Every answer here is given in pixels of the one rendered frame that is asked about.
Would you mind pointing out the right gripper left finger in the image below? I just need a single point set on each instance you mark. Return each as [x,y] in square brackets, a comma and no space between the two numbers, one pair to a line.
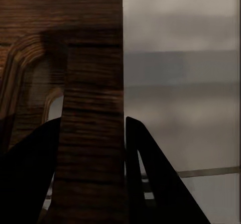
[26,171]

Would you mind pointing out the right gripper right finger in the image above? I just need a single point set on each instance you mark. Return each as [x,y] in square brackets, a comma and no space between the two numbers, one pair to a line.
[175,204]

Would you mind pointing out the cutting board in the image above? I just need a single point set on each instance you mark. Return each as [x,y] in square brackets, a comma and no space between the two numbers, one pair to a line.
[89,177]

